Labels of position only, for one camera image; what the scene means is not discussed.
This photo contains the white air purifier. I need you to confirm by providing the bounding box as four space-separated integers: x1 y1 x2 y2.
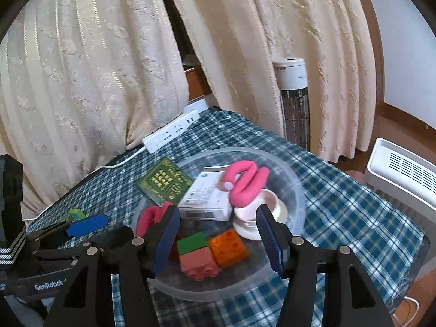
363 138 436 232

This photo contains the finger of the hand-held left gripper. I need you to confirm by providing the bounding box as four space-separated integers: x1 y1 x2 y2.
25 214 110 246
32 225 135 270

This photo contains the white power strip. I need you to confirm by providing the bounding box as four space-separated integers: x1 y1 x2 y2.
184 97 212 114
141 109 201 154

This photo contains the white cardboard box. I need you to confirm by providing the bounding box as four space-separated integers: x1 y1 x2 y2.
178 165 234 222

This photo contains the orange toy block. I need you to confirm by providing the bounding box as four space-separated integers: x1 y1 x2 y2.
208 229 249 269

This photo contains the white tower fan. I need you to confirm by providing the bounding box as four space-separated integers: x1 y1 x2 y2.
272 58 311 150

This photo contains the pink clip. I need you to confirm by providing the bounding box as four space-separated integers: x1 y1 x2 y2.
136 202 174 237
221 161 270 208

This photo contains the green plaid tablecloth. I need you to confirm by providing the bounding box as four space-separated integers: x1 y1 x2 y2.
25 109 425 327

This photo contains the white power cable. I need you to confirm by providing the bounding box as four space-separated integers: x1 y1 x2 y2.
99 145 147 170

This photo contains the pink and green toy block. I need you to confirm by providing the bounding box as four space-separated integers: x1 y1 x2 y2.
176 232 223 282

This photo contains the cream patterned curtain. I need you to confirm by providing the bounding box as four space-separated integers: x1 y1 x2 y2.
0 0 189 219
160 0 377 164

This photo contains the white cord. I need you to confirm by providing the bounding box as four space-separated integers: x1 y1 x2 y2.
392 296 421 327

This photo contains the green printed card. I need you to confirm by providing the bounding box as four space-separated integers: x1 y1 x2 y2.
135 157 195 207

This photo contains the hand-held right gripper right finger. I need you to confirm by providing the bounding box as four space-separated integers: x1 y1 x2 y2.
255 204 394 327

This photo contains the brown wooden frame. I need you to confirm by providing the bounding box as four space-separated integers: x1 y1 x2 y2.
182 53 219 110

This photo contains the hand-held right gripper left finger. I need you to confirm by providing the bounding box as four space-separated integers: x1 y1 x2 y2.
43 205 181 327

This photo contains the clear plastic bowl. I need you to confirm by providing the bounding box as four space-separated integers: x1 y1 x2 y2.
131 147 306 302

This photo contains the small white cup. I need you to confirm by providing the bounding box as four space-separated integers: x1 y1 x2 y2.
232 191 290 241

